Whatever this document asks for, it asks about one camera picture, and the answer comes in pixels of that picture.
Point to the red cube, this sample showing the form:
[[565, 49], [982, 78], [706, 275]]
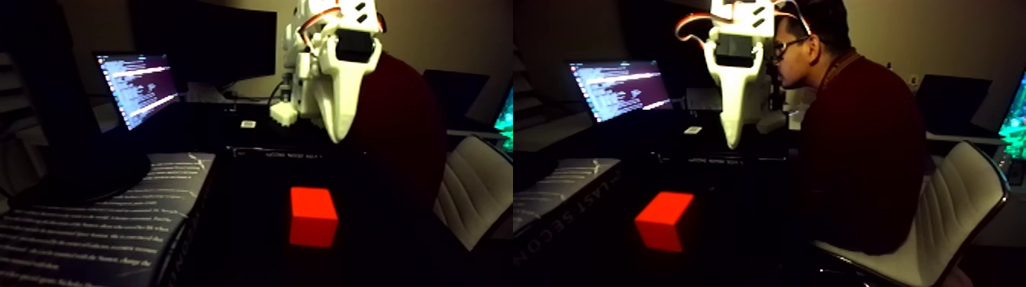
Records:
[[312, 220]]

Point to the person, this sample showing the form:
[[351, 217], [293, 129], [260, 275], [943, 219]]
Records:
[[401, 128]]

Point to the small white tag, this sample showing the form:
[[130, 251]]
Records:
[[248, 124]]

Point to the black bar with white lettering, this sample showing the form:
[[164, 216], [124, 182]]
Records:
[[272, 152]]

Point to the large dark monitor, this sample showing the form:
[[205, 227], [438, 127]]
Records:
[[208, 40]]

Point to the white chair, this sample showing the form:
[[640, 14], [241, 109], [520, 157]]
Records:
[[473, 188]]

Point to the teal lit screen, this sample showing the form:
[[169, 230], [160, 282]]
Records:
[[505, 120]]

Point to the laptop with lit screen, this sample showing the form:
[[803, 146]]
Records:
[[140, 84]]

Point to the dark book with white print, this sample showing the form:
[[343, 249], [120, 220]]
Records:
[[96, 232]]

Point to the black monitor on round stand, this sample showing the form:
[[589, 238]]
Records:
[[48, 80]]

